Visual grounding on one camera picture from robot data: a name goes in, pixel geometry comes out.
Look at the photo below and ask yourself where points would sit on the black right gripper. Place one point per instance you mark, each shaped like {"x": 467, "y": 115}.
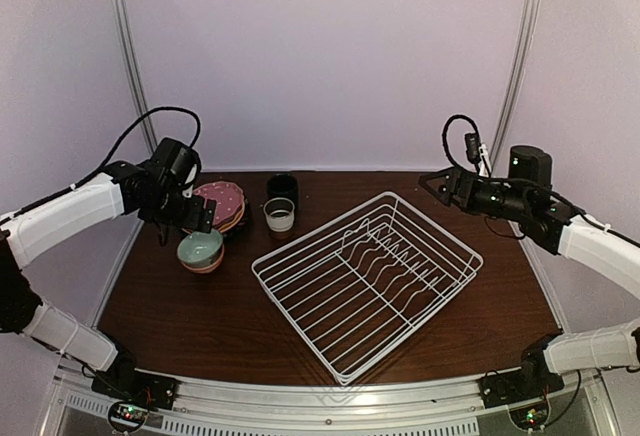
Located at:
{"x": 458, "y": 178}

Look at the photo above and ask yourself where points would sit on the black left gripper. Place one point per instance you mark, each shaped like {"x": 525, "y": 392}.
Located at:
{"x": 192, "y": 220}

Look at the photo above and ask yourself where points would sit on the yellow dotted plate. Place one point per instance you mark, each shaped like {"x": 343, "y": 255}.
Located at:
{"x": 225, "y": 227}

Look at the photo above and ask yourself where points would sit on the pale green bowl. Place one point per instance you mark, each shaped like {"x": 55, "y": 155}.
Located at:
{"x": 200, "y": 249}

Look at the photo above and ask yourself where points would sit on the pink white floral bowl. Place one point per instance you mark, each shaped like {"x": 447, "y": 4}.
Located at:
{"x": 205, "y": 269}

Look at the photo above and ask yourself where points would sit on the white brown cup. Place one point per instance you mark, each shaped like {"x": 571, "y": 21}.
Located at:
{"x": 279, "y": 214}

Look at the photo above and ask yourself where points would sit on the dark green mug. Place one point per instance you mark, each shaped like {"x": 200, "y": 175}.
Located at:
{"x": 283, "y": 185}

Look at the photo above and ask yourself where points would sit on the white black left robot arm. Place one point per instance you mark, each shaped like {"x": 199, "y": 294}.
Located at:
{"x": 158, "y": 190}

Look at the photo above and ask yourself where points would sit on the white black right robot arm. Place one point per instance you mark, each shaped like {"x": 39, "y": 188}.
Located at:
{"x": 556, "y": 225}

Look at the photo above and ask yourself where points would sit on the left circuit board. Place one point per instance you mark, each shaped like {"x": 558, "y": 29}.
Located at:
{"x": 124, "y": 416}

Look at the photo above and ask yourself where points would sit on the circuit board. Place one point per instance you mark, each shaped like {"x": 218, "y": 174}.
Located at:
{"x": 529, "y": 418}
{"x": 124, "y": 416}

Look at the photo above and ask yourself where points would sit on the right circuit board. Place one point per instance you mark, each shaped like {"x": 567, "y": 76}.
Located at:
{"x": 529, "y": 418}

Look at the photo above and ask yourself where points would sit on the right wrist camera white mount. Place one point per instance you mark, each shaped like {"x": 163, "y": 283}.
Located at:
{"x": 477, "y": 154}

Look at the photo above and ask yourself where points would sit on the white wire dish rack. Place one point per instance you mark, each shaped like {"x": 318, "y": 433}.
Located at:
{"x": 360, "y": 286}

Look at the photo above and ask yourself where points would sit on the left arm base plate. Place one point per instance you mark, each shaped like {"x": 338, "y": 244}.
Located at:
{"x": 141, "y": 388}

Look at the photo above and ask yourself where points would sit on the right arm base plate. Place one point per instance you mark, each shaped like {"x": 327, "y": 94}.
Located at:
{"x": 507, "y": 388}

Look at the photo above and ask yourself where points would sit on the front aluminium rail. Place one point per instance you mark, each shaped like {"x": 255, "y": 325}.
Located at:
{"x": 451, "y": 406}

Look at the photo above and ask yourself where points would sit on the right aluminium frame post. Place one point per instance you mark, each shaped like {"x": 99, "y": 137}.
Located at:
{"x": 528, "y": 21}

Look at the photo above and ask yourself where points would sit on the aluminium frame post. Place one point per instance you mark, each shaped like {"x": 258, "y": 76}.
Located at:
{"x": 528, "y": 21}
{"x": 132, "y": 71}

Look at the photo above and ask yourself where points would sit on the left aluminium frame post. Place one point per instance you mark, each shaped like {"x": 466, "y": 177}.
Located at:
{"x": 132, "y": 71}

